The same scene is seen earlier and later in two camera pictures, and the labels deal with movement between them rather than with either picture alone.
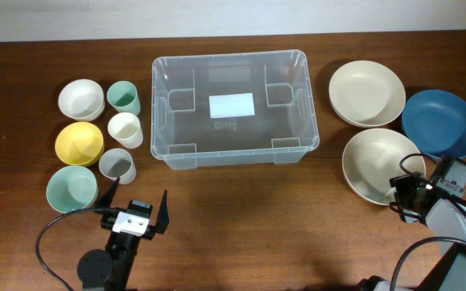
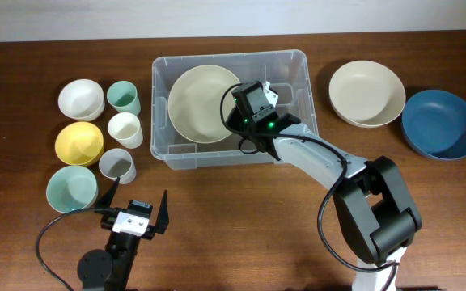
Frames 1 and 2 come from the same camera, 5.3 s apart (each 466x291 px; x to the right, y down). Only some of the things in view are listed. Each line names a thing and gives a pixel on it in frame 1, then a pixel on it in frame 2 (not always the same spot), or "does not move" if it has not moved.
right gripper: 400,183 → 232,115
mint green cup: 122,95 does not move
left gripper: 161,224 does not move
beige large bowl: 366,94 does not move
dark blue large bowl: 438,123 does not move
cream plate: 370,160 → 194,103
